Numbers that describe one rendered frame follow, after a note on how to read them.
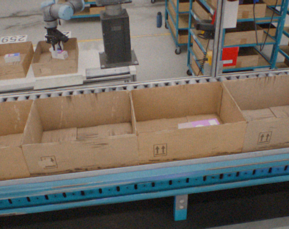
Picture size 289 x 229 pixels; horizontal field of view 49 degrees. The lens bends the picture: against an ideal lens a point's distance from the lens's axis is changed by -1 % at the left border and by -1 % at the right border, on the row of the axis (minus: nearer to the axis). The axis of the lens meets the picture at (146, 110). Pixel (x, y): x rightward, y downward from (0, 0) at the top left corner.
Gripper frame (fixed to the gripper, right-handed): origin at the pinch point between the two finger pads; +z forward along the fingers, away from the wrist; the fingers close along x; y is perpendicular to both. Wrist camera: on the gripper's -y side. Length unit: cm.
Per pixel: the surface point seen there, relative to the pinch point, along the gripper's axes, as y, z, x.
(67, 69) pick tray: -20.0, 0.5, 18.5
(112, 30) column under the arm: -43.4, -20.7, -3.7
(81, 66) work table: -21.5, 3.6, 5.8
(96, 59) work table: -25.9, 3.6, -6.6
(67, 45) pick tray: 2.0, -0.8, -12.2
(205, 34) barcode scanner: -102, -23, -12
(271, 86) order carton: -144, -21, 35
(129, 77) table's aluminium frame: -56, 9, 0
